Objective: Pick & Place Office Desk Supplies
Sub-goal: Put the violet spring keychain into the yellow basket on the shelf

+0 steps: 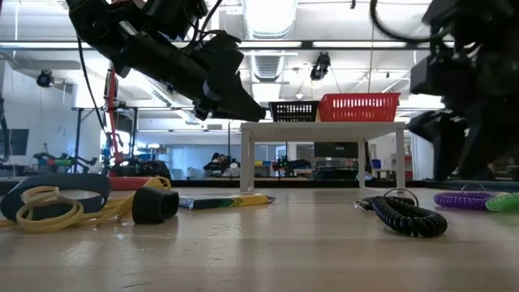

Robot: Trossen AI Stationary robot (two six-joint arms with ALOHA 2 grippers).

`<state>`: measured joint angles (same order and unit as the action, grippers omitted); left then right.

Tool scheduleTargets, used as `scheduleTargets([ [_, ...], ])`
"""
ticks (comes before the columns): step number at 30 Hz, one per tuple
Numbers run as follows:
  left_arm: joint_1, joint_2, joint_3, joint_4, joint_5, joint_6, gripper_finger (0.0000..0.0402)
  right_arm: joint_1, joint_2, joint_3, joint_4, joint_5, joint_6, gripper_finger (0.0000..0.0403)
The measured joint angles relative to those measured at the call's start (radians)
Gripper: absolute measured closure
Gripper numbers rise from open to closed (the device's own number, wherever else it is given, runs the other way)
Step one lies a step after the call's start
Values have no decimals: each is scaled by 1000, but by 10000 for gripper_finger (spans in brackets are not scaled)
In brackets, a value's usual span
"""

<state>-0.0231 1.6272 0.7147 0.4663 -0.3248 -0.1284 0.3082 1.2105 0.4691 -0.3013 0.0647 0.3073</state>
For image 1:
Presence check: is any white round column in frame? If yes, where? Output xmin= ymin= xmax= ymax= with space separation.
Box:
xmin=410 ymin=133 xmax=435 ymax=181

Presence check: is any white perforated riser shelf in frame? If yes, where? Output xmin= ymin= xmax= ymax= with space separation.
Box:
xmin=238 ymin=121 xmax=406 ymax=194

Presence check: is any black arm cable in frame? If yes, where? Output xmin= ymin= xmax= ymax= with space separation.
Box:
xmin=188 ymin=0 xmax=225 ymax=45
xmin=369 ymin=0 xmax=441 ymax=45

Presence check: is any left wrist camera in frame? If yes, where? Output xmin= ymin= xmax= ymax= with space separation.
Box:
xmin=199 ymin=30 xmax=245 ymax=81

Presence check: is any red desk lamp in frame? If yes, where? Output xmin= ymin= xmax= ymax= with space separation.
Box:
xmin=104 ymin=67 xmax=165 ymax=191

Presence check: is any black plastic basket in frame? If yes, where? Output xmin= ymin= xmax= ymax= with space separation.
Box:
xmin=268 ymin=100 xmax=321 ymax=123

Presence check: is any yellow rubber band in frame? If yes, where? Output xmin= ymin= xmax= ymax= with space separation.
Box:
xmin=79 ymin=176 xmax=172 ymax=228
xmin=0 ymin=185 xmax=85 ymax=234

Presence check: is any black ceiling spotlight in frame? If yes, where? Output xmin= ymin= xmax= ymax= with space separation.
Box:
xmin=309 ymin=51 xmax=332 ymax=82
xmin=36 ymin=69 xmax=54 ymax=88

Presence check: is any black hanging cable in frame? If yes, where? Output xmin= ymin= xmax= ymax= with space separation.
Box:
xmin=75 ymin=36 xmax=108 ymax=131

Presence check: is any black ceiling light rail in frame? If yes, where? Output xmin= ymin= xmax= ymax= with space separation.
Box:
xmin=0 ymin=39 xmax=455 ymax=51

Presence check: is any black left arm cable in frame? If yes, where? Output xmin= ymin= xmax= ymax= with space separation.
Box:
xmin=188 ymin=0 xmax=225 ymax=45

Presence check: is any black aluminium table frame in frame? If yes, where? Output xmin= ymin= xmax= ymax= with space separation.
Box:
xmin=0 ymin=178 xmax=519 ymax=195

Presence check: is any purple coil wrist keychain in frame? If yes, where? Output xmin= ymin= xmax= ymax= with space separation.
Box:
xmin=432 ymin=182 xmax=496 ymax=211

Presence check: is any red plastic basket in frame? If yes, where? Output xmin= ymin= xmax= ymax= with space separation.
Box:
xmin=317 ymin=92 xmax=401 ymax=123

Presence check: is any black coil wrist keychain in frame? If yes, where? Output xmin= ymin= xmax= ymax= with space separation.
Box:
xmin=354 ymin=196 xmax=415 ymax=213
xmin=371 ymin=187 xmax=448 ymax=238

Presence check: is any silver ventilation duct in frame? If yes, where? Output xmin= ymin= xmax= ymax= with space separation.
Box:
xmin=251 ymin=54 xmax=285 ymax=82

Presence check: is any black background monitor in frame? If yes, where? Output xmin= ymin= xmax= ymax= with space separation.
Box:
xmin=314 ymin=141 xmax=360 ymax=159
xmin=9 ymin=128 xmax=31 ymax=157

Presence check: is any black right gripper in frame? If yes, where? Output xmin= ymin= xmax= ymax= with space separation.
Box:
xmin=409 ymin=36 xmax=519 ymax=182

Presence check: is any green coil wrist keychain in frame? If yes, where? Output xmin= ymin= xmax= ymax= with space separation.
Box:
xmin=485 ymin=192 xmax=519 ymax=213

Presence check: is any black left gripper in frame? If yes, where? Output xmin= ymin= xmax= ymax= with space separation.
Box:
xmin=121 ymin=32 xmax=268 ymax=122

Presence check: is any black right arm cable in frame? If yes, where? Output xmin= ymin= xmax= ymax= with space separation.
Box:
xmin=369 ymin=0 xmax=441 ymax=45

